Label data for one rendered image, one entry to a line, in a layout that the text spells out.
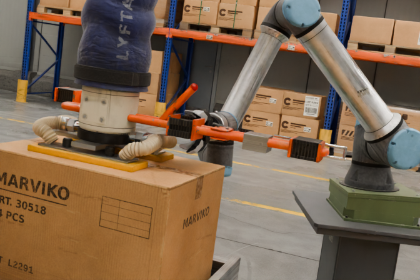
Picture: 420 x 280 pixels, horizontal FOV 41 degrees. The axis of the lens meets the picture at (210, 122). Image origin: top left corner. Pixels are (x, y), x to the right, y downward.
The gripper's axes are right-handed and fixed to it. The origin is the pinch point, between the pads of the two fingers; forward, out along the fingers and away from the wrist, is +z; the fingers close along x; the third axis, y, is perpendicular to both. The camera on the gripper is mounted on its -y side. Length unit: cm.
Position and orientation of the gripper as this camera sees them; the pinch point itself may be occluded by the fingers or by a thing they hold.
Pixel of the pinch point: (193, 132)
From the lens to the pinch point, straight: 160.9
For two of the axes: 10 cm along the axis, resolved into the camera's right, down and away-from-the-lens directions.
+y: -9.3, -1.8, 3.2
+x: 1.5, -9.8, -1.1
